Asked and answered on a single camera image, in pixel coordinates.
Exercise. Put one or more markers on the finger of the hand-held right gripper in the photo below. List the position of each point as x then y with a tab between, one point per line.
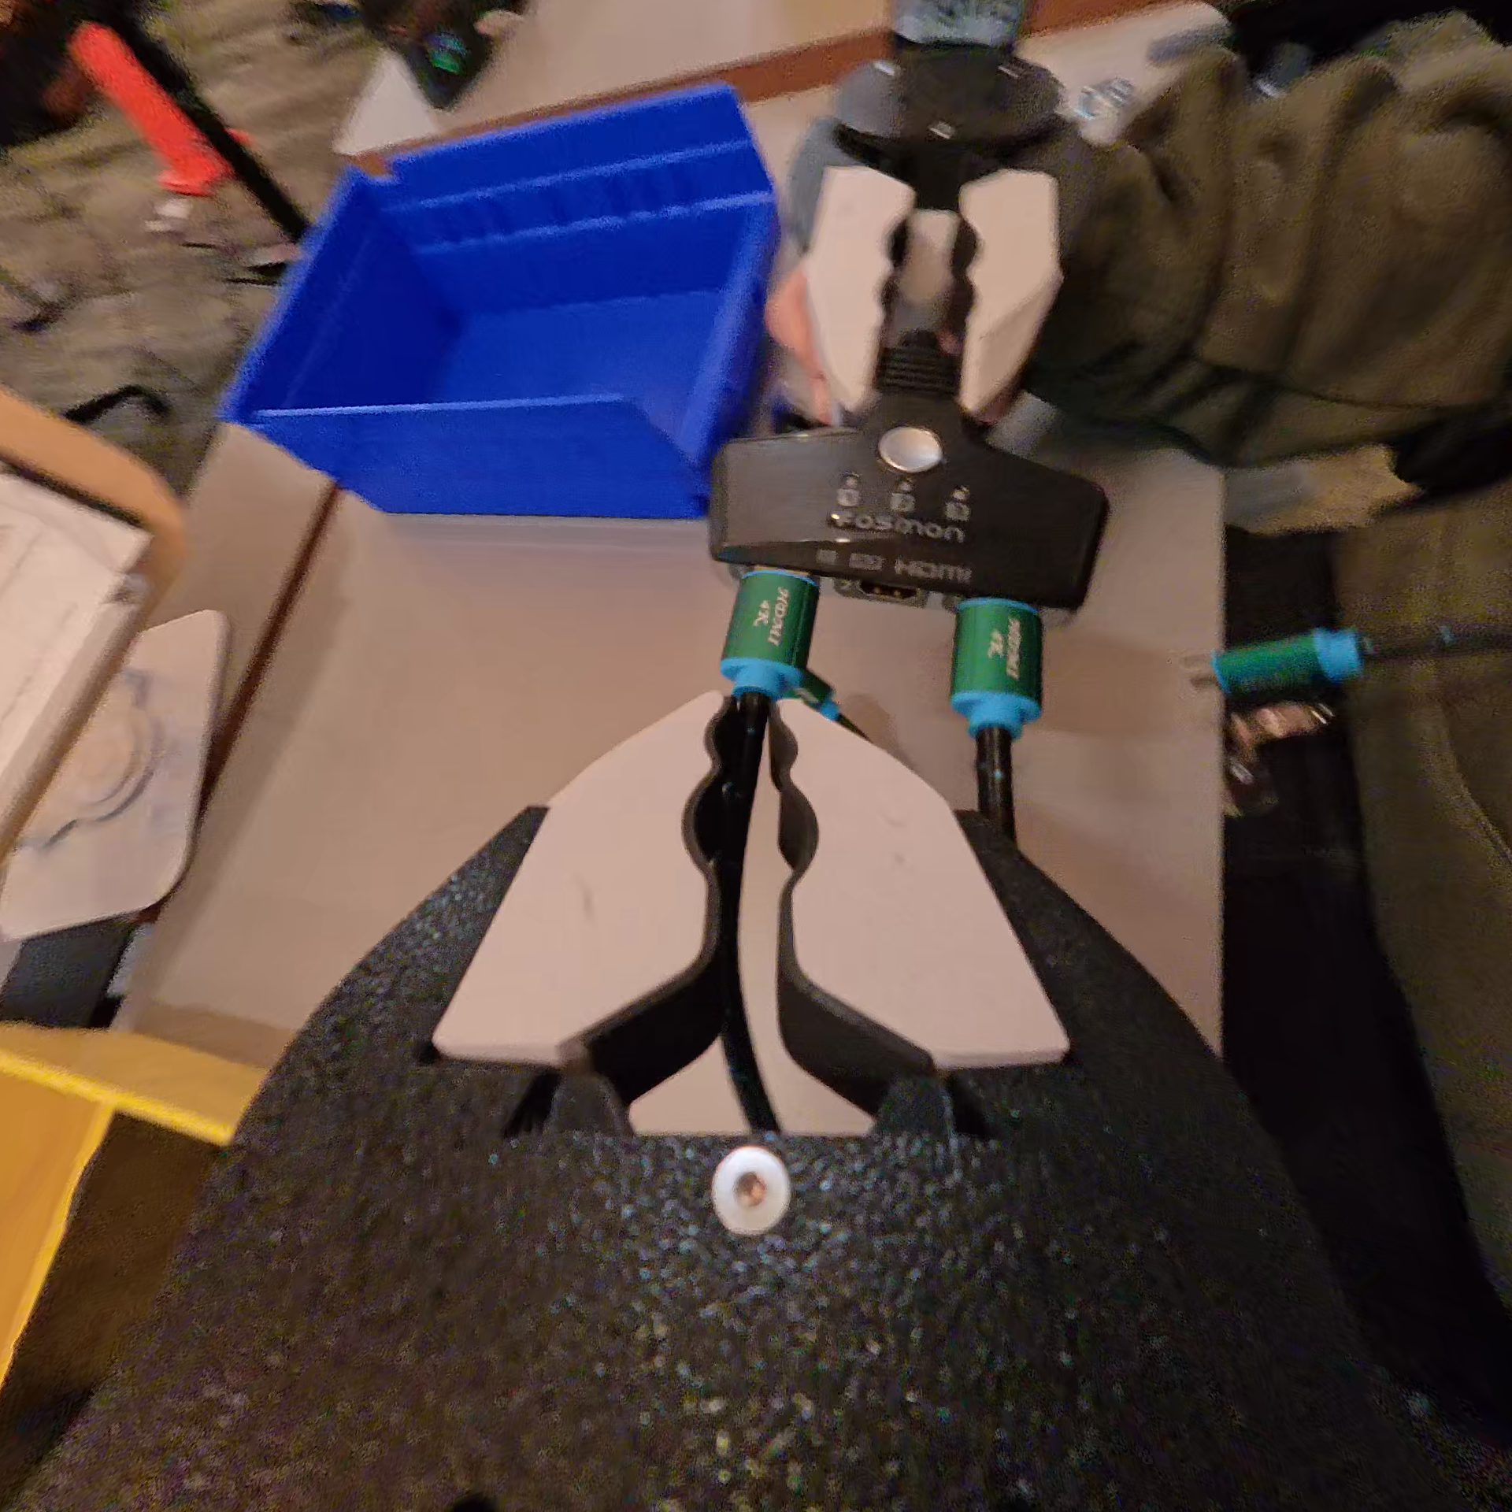
1023	271
845	282

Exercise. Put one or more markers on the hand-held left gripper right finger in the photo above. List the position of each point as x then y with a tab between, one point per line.
922	932

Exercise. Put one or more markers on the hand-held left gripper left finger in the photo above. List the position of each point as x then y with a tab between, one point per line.
578	909

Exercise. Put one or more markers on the black video switch box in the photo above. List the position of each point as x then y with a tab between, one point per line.
803	495

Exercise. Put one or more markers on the blue plastic bin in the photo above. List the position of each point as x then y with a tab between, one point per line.
555	342

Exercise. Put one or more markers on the person's right forearm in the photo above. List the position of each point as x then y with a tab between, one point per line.
1277	235

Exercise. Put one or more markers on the person's right hand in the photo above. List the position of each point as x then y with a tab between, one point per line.
794	331

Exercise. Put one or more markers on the beige table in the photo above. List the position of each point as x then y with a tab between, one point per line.
661	46

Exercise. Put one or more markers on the metal clip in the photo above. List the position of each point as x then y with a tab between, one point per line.
1252	756

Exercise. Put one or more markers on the black device with green light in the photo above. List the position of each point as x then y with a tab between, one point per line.
443	46

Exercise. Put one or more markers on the person's olive clothing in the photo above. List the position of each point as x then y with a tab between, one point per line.
1441	826

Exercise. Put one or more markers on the yellow plastic bin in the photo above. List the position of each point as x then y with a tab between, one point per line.
71	1098

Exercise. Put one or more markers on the cardboard box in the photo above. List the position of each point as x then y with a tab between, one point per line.
71	567

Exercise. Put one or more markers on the black pole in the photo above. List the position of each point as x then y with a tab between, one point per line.
213	129

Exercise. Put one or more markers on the orange tube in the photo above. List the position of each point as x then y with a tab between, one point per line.
148	100

